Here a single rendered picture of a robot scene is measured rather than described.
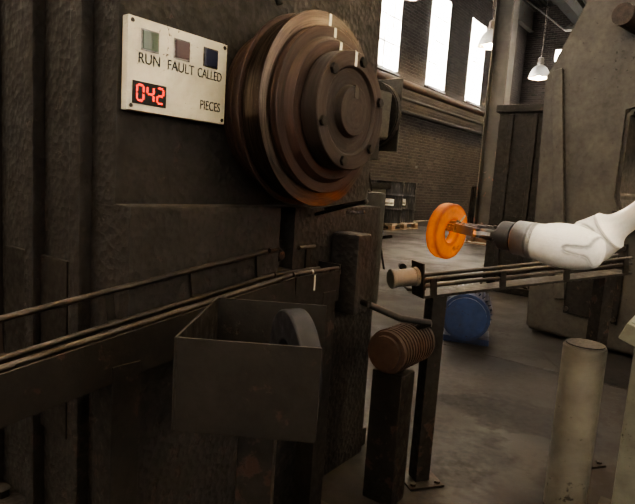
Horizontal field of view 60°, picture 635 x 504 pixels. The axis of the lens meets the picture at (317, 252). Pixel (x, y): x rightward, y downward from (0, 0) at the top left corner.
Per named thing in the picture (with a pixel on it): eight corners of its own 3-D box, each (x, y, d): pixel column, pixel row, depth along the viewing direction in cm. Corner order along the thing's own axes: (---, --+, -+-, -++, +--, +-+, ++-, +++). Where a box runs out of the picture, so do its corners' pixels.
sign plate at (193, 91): (120, 109, 110) (122, 14, 107) (218, 124, 130) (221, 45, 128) (127, 108, 108) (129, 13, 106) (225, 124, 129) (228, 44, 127)
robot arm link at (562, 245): (523, 263, 134) (547, 261, 143) (588, 277, 123) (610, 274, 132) (530, 219, 132) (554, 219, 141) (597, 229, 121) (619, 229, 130)
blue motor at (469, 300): (436, 345, 334) (441, 289, 329) (443, 323, 388) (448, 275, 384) (488, 353, 325) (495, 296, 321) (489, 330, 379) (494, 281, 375)
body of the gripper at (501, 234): (504, 252, 138) (472, 245, 145) (520, 251, 144) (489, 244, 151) (509, 222, 137) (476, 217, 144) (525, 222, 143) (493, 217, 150)
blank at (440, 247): (435, 267, 158) (445, 270, 156) (419, 227, 149) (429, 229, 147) (463, 232, 164) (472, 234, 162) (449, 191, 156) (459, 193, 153)
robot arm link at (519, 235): (541, 258, 140) (519, 253, 145) (547, 223, 139) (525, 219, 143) (524, 260, 134) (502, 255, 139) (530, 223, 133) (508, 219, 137)
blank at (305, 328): (305, 418, 75) (328, 415, 76) (296, 305, 77) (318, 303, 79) (272, 410, 89) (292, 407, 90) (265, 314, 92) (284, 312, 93)
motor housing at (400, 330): (352, 497, 167) (366, 326, 160) (388, 470, 184) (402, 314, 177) (389, 515, 159) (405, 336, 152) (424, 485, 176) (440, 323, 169)
